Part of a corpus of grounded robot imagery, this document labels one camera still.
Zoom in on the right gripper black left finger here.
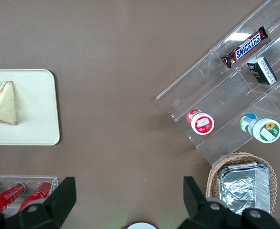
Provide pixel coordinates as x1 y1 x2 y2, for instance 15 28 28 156
0 176 77 229

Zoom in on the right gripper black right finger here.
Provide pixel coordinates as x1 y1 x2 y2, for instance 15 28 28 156
178 176 280 229

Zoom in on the triangular sandwich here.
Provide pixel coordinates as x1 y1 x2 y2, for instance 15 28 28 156
0 80 19 126

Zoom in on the light wicker basket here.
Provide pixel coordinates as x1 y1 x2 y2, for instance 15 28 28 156
205 151 278 215

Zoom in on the beige plastic tray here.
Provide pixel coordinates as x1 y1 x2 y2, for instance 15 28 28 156
0 69 61 146

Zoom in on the red cola bottle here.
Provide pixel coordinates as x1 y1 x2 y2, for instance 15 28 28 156
19 181 52 212
0 182 26 213

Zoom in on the clear acrylic bottle rack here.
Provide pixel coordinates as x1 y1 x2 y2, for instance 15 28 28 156
0 176 60 217

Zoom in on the aluminium foil container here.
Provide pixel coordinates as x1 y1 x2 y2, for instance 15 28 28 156
217 161 272 216

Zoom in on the red lid yogurt bottle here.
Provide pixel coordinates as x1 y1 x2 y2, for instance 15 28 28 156
186 109 215 135

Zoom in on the green lid yogurt bottle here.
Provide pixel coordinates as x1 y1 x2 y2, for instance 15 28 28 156
239 113 280 144

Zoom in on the clear acrylic stepped display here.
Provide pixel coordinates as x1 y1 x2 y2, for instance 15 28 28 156
156 0 280 167

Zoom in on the small black white box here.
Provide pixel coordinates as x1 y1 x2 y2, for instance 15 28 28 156
246 56 278 85

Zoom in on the Snickers chocolate bar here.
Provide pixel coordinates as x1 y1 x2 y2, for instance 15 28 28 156
220 26 270 69

